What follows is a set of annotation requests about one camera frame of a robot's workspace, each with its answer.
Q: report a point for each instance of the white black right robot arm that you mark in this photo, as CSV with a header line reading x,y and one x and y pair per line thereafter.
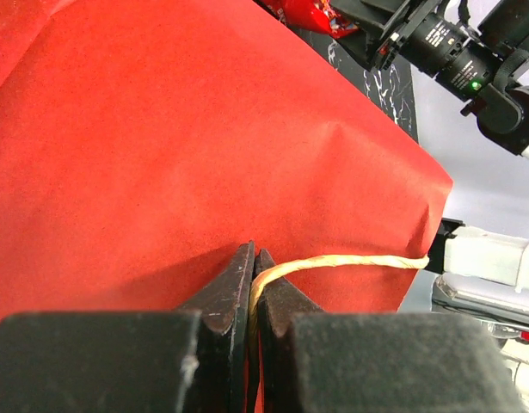
x,y
470,251

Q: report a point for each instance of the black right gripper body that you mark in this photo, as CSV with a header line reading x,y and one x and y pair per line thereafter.
x,y
480,66

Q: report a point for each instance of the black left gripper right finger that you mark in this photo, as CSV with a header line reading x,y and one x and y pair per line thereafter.
x,y
308,360

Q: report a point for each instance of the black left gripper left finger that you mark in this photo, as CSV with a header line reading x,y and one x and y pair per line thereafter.
x,y
189,359

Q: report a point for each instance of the red snack packet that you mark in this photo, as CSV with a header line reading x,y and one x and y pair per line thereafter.
x,y
313,15

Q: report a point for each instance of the red brown paper bag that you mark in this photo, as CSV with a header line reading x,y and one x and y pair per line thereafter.
x,y
142,142

